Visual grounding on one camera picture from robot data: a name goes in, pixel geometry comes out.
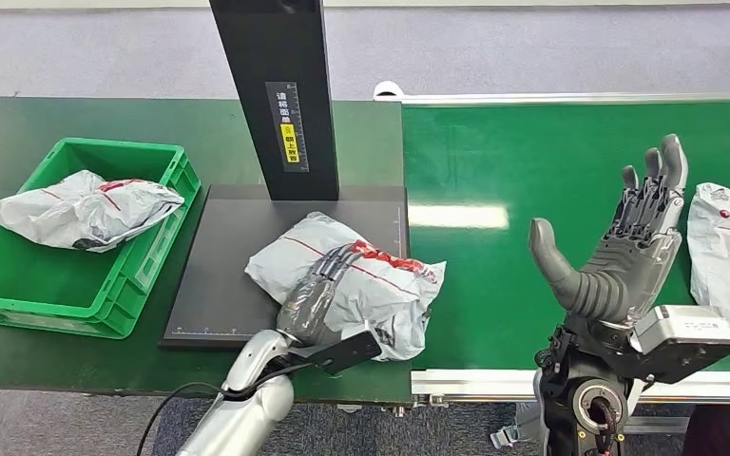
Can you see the aluminium conveyor frame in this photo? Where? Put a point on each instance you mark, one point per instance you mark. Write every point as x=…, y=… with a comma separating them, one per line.
x=478, y=384

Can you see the white package red logo stripe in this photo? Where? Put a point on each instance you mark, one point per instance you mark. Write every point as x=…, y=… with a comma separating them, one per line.
x=390, y=302

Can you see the black yellow scale label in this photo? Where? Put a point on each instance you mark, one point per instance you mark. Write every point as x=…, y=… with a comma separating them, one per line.
x=289, y=135

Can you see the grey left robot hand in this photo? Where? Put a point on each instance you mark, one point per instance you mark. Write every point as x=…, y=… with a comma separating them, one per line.
x=308, y=308

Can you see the black inbound scanner machine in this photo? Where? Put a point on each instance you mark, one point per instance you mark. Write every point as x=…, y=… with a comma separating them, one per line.
x=233, y=277

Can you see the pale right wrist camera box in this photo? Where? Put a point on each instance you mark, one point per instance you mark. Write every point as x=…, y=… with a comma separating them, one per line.
x=686, y=330

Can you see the green plastic delivery bin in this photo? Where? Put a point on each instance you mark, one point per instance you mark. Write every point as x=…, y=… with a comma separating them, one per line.
x=88, y=305

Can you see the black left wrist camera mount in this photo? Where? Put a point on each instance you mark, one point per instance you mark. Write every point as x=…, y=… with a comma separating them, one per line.
x=346, y=352

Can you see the green conveyor belt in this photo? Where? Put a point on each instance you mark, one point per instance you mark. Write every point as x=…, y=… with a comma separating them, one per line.
x=497, y=157

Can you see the crumpled white package red print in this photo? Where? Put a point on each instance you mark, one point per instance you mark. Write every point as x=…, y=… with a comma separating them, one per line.
x=81, y=214

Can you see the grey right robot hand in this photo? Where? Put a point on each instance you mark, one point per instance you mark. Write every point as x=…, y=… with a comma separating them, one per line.
x=617, y=277

